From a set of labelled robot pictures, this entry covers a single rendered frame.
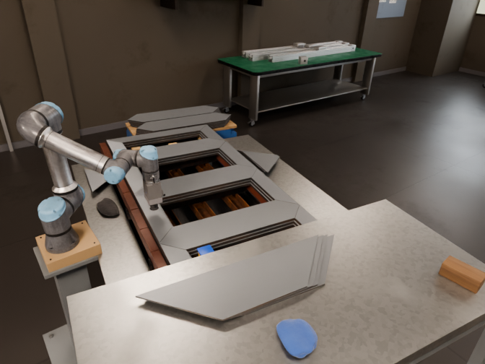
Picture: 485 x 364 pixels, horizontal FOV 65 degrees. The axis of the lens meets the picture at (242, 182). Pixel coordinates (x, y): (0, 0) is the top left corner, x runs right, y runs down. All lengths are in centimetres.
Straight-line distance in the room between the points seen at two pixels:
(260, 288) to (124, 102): 431
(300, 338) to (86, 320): 59
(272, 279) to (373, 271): 35
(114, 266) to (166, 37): 386
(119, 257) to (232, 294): 90
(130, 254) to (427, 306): 131
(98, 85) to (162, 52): 93
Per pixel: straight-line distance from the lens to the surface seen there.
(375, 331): 121
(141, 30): 519
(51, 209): 190
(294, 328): 112
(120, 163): 169
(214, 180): 218
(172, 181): 218
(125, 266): 192
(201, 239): 174
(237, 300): 117
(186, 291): 120
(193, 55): 556
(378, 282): 135
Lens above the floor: 193
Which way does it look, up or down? 30 degrees down
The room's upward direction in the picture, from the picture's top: 2 degrees clockwise
